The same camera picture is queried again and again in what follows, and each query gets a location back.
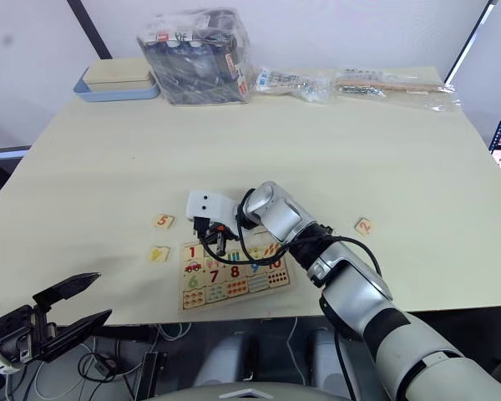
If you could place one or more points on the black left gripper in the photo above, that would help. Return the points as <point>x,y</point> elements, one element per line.
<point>21,334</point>

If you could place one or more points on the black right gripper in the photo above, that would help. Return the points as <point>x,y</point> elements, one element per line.
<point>203,225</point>

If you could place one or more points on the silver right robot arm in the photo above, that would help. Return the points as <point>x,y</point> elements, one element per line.
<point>359,292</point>

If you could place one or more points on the red number one tile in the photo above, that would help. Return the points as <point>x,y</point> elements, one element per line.
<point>193,253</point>

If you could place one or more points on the red number seven tile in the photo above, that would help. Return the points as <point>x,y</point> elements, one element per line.
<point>215,277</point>

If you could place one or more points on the red number eight tile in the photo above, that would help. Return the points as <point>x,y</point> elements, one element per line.
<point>235,272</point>

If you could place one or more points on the green number six tile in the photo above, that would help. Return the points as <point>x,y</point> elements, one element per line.
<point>194,281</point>

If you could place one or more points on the wooden number puzzle board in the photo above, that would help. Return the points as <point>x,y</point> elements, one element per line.
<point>234,292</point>

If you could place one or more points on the wooden number five tile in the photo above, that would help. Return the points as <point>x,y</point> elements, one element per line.
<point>163,221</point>

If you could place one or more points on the wooden number two tile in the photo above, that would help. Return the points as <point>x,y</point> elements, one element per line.
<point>365,226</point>

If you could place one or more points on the wooden yellow picture tile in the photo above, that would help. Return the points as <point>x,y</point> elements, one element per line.
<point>158,254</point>

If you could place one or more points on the black power strip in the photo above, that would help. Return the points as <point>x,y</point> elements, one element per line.
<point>150,374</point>

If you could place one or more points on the grey rounded robot leg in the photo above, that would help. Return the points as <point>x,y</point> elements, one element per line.
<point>227,359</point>
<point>330,359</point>

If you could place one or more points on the grey robot torso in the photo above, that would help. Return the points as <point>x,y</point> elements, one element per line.
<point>250,394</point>

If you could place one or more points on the dark furniture beside table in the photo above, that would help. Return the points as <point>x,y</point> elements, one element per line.
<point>0,171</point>

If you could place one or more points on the clear bag of dark items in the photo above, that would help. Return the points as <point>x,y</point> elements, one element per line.
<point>192,67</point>

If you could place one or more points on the small clear bag of screws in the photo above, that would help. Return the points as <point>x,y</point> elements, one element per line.
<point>292,83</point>

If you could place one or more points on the light blue tray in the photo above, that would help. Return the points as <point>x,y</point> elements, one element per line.
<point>108,96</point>

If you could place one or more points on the pale wooden box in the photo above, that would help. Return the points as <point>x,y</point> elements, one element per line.
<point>117,73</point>

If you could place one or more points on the clear bag of wooden sticks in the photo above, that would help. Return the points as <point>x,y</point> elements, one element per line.
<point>388,85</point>

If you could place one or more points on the black slanted pole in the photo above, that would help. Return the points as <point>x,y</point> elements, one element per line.
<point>469,39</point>

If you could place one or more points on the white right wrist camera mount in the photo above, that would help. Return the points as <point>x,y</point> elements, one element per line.
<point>206,202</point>

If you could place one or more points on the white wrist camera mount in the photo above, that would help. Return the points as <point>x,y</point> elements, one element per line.
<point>0,362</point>
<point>206,202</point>

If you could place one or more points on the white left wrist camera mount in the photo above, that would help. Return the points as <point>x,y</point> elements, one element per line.
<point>0,362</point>

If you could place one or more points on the black slanted wall strip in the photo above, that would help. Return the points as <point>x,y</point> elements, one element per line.
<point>89,27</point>

